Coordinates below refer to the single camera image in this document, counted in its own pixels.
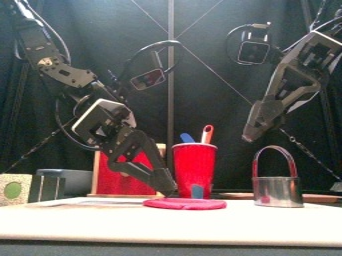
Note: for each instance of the wooden drawer box red front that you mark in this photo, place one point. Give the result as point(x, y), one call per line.
point(111, 180)

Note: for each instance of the red plastic cup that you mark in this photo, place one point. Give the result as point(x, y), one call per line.
point(194, 166)

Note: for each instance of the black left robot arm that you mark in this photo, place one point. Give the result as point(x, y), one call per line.
point(58, 66)

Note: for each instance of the vertical metal frame pole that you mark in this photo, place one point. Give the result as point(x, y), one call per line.
point(171, 100)

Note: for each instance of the brown wooden board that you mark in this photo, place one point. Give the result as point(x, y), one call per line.
point(321, 198)

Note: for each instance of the box with green circle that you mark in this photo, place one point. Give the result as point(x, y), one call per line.
point(14, 190)

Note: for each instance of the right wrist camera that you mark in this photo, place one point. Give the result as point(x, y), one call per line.
point(254, 52)

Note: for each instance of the dark striped box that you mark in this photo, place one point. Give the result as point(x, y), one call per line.
point(47, 188)

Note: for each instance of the red dough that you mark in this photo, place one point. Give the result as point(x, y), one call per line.
point(185, 204)

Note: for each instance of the white cutting board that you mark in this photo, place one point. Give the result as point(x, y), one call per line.
point(134, 223)

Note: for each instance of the small blue plastic piece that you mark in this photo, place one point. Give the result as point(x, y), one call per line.
point(198, 192)

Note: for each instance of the blue grey container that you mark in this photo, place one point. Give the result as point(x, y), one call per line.
point(75, 180)

